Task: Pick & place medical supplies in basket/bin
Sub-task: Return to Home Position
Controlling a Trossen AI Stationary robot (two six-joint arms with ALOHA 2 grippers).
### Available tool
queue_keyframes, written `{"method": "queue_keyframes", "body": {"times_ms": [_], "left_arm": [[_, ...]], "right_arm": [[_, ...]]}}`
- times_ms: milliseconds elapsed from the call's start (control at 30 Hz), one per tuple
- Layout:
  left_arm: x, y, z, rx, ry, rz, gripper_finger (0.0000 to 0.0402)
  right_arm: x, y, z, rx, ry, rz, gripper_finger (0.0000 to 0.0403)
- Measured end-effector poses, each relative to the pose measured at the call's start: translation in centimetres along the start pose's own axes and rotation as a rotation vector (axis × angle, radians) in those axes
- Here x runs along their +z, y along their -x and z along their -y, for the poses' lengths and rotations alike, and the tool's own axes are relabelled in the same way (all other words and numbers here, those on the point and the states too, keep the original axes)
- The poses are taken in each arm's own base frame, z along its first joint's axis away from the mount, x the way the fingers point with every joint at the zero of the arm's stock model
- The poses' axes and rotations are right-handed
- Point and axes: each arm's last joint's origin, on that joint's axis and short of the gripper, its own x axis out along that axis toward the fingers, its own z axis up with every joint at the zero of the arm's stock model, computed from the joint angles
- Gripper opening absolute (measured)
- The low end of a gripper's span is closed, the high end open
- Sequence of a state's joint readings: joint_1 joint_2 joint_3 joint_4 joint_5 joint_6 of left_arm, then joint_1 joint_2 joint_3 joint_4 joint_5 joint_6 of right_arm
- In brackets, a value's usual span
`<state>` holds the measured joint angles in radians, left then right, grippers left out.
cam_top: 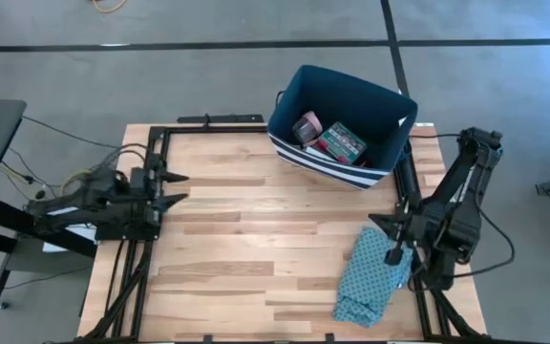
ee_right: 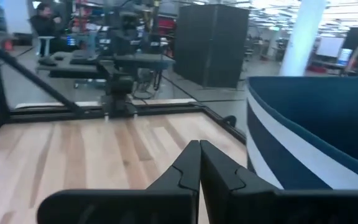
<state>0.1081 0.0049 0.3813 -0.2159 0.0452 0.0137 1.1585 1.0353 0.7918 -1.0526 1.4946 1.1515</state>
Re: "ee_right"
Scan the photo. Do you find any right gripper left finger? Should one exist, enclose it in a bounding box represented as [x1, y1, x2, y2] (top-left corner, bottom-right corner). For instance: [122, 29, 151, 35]
[37, 139, 201, 224]

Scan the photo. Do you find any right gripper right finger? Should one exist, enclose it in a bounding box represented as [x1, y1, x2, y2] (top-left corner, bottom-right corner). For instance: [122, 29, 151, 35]
[200, 139, 358, 224]

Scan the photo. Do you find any navy white-striped fabric basket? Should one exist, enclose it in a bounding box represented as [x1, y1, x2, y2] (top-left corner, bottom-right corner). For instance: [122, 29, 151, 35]
[246, 75, 358, 191]

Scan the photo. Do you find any black desk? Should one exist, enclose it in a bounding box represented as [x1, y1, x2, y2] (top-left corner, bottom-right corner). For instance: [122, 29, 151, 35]
[37, 52, 176, 80]

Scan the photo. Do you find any black cabinet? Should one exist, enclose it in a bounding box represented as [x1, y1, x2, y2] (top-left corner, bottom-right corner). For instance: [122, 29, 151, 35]
[173, 3, 250, 89]

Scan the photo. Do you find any whiteboard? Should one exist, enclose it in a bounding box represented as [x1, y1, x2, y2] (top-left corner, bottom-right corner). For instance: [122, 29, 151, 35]
[316, 36, 345, 58]

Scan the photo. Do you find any white column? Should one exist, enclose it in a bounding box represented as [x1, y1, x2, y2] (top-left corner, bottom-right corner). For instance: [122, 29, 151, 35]
[278, 0, 328, 78]

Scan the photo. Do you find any white stool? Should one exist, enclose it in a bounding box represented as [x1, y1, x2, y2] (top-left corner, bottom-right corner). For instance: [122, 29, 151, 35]
[37, 35, 56, 57]

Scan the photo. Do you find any person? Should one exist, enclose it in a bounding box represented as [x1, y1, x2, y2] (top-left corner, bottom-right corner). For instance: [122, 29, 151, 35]
[29, 2, 63, 38]

